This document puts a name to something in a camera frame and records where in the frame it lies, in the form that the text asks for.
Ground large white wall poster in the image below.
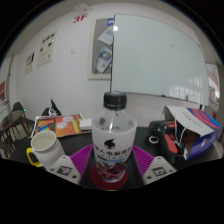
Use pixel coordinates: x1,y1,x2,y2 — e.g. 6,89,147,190
36,29,59,69

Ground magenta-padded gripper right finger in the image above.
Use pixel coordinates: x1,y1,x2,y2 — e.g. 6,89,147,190
132,144,177,186

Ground dark upholstered chair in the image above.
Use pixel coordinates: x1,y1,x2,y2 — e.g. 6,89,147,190
11,101,26,114

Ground white and blue paper bag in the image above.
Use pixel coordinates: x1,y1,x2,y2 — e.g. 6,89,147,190
162,105,222,160

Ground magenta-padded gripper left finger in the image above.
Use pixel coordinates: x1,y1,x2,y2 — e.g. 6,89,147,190
46,143,95,185

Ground small white wall poster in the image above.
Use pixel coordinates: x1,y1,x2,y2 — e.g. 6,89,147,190
24,51,36,75

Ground round dark wooden table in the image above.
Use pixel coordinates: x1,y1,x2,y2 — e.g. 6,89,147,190
0,109,29,139

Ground grey pin board with papers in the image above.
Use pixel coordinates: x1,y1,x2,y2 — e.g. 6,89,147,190
87,17,116,81

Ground red wall poster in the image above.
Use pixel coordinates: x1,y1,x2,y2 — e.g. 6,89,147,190
0,80,7,103

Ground red wall sign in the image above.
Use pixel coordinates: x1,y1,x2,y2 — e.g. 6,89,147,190
72,13,89,24

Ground clear black-capped drink bottle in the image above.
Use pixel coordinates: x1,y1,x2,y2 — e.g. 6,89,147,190
90,91,138,184

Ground black jacket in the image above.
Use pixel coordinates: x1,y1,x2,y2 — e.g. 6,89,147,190
41,98,63,117

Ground flat round red coaster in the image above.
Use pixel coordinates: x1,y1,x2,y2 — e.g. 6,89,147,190
90,165,129,190

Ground small white box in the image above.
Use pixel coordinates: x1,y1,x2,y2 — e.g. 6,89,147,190
78,118,93,132

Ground white mug with yellow handle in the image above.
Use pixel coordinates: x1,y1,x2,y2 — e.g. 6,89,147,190
26,130,66,169

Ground colourful printed magazine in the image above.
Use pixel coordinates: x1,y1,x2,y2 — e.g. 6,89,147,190
31,113,88,138

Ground black and red device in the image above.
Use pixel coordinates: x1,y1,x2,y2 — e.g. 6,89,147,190
147,119,188,164

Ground large wall whiteboard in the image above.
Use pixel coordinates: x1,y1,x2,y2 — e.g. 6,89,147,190
109,13,210,106

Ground white ceiling device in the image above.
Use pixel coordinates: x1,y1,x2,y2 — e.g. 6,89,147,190
73,3,94,14

